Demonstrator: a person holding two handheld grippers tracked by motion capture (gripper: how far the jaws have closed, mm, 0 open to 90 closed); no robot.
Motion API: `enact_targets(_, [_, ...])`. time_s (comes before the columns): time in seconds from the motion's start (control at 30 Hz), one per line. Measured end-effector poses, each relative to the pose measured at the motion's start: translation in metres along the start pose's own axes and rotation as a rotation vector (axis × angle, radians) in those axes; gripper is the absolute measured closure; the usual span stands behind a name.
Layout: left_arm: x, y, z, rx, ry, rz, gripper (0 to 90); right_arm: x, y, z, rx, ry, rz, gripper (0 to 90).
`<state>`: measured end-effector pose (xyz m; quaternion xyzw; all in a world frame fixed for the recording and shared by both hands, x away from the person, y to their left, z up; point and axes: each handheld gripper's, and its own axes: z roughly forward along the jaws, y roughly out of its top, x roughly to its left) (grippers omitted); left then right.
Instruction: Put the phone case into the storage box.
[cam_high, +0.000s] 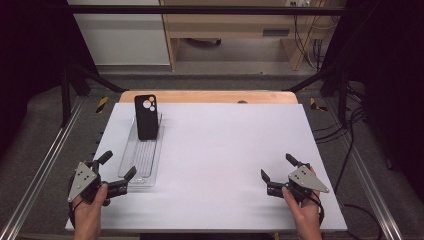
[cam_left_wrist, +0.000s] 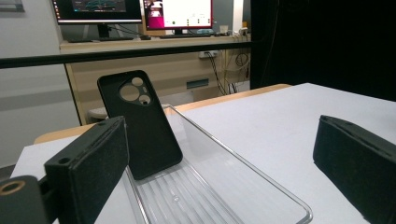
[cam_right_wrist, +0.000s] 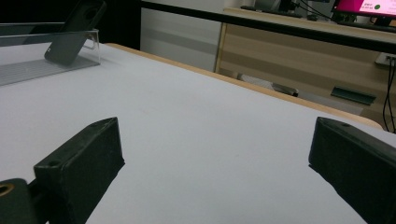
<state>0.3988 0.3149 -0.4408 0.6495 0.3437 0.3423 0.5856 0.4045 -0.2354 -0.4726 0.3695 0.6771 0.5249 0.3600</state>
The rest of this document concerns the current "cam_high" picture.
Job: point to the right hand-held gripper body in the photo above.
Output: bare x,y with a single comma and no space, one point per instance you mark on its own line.
305,180

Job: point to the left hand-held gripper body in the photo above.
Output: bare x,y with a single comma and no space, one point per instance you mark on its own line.
83,180

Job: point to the clear plastic rack tray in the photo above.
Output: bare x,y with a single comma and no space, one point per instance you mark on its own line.
141,160

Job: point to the black phone case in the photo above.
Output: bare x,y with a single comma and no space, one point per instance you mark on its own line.
146,123

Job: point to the person's right hand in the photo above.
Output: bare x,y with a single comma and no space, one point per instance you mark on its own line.
306,220

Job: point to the person's left hand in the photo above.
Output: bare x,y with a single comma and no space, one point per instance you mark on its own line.
87,220

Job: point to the yellow black tape strip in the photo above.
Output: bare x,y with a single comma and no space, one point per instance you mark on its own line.
314,104
102,104

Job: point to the white table cover board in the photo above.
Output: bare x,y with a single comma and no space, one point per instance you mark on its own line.
216,140

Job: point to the white partition panel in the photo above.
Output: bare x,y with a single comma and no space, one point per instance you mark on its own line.
123,40

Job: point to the black curtain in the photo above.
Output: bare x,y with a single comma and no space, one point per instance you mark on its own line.
30,50
393,66

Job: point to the light wooden desk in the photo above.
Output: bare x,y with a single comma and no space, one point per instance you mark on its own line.
226,23

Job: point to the white power strip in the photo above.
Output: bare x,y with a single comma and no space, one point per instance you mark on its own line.
300,2

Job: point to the aluminium floor rail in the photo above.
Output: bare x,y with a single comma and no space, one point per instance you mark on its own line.
370,186
43,166

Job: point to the black frame strut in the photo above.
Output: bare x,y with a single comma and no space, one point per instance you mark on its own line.
96,78
320,77

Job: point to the black horizontal frame bar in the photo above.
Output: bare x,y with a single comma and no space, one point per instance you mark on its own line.
200,10

